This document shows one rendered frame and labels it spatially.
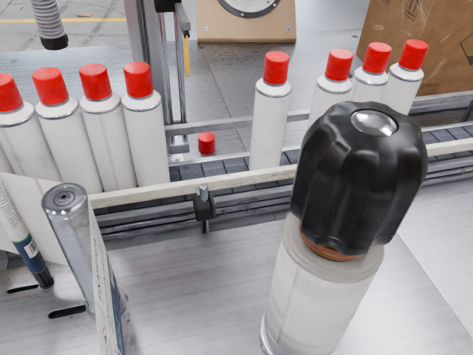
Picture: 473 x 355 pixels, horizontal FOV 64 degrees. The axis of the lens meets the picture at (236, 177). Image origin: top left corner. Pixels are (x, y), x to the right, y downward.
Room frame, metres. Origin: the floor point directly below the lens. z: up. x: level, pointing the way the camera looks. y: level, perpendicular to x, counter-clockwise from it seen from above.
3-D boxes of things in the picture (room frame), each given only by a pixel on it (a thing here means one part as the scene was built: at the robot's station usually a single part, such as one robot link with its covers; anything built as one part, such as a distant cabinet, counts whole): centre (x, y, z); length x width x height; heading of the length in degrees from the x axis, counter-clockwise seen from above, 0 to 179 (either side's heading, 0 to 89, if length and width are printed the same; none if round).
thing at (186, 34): (0.46, 0.07, 1.09); 0.03 x 0.01 x 0.06; 17
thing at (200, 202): (0.36, 0.04, 0.89); 0.03 x 0.03 x 0.12; 17
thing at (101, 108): (0.41, 0.18, 0.98); 0.05 x 0.05 x 0.20
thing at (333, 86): (0.50, -0.13, 0.98); 0.05 x 0.05 x 0.20
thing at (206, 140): (0.59, 0.06, 0.85); 0.03 x 0.03 x 0.03
